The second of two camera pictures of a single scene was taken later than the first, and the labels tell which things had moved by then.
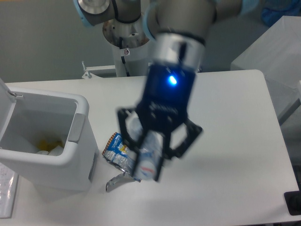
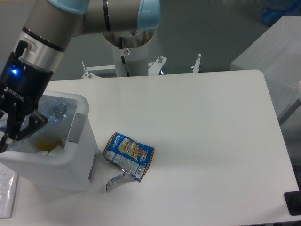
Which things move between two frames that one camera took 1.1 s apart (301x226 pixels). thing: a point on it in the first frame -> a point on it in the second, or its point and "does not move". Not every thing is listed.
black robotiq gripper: [163, 105] -> [21, 83]
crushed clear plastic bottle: [150, 150] -> [54, 110]
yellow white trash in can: [49, 148] does not move
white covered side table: [276, 53] does not move
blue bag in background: [274, 10] does not move
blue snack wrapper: [117, 153] does not move
